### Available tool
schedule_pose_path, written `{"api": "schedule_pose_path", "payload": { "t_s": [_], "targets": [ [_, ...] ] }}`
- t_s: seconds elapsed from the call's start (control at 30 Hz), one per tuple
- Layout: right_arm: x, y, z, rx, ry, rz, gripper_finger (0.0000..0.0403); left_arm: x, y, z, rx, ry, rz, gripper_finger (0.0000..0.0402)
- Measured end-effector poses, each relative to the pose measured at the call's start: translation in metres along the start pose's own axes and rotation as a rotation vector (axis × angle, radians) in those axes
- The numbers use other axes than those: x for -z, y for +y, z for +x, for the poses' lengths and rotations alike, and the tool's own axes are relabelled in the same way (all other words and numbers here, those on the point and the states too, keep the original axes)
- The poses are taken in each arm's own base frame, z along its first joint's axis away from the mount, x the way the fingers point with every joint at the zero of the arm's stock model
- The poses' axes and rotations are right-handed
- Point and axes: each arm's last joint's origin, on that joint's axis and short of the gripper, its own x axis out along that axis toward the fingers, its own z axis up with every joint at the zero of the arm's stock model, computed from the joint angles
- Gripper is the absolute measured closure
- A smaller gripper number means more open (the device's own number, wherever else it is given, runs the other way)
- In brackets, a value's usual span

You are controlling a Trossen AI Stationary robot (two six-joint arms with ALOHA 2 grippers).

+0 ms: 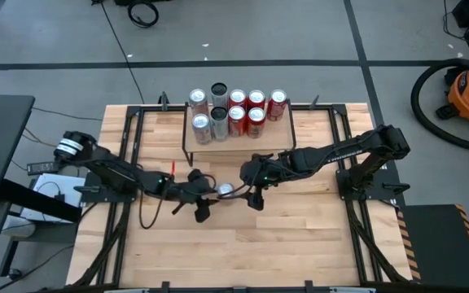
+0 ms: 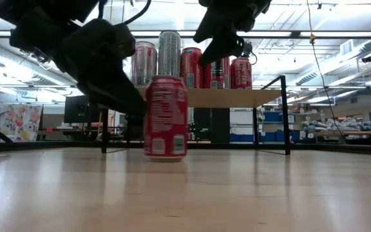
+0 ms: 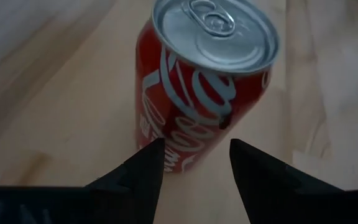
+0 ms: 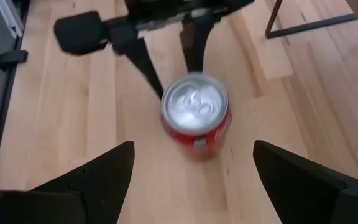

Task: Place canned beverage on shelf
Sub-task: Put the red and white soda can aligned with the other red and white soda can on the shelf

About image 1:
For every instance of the black platform hazard stripes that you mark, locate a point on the black platform hazard stripes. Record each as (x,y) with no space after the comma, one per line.
(442,244)

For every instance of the black extrusion table frame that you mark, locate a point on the black extrusion table frame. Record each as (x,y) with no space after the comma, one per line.
(153,108)

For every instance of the tall dark slim can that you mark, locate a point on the tall dark slim can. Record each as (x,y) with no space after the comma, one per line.
(219,88)

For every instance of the wooden shelf black metal legs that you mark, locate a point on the wooden shelf black metal legs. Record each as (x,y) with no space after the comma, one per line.
(275,138)

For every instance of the red Coke Zero can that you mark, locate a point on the red Coke Zero can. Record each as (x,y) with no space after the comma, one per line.
(255,115)
(256,97)

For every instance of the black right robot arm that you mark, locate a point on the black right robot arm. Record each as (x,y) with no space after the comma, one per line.
(340,152)

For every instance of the black frame clamp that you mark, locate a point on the black frame clamp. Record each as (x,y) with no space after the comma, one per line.
(395,187)
(308,286)
(165,286)
(163,99)
(315,101)

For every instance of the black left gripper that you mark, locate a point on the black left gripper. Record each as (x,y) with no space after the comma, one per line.
(194,189)

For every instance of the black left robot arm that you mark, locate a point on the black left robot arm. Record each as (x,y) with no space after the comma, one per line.
(116,173)

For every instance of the black beam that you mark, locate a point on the black beam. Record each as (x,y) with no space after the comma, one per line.
(35,199)

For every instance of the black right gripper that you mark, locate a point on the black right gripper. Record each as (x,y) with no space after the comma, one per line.
(259,175)

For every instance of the red Coca-Cola can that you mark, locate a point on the red Coca-Cola can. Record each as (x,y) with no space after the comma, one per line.
(236,112)
(238,96)
(225,189)
(277,96)

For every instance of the black power adapter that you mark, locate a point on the black power adapter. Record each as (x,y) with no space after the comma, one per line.
(43,167)

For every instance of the tall silver can black lid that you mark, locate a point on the tall silver can black lid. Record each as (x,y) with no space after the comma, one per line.
(219,113)

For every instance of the white box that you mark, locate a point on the white box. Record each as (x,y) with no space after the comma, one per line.
(49,185)

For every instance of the red tag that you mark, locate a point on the red tag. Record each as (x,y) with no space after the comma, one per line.
(173,167)

